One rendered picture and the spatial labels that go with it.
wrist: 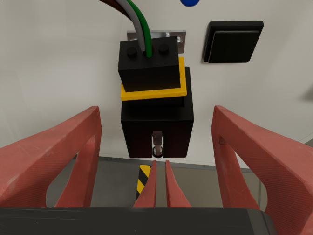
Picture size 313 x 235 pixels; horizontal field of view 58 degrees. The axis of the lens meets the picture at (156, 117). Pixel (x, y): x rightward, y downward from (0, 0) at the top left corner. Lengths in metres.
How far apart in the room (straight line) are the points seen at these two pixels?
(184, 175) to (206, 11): 1.26
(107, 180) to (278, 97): 1.14
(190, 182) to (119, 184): 0.35
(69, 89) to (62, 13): 0.10
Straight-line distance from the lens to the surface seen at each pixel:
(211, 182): 1.50
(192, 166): 0.48
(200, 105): 0.32
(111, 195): 1.41
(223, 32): 0.22
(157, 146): 0.21
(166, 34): 0.23
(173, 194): 0.26
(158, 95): 0.15
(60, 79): 0.29
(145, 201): 0.25
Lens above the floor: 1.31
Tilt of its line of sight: 77 degrees down
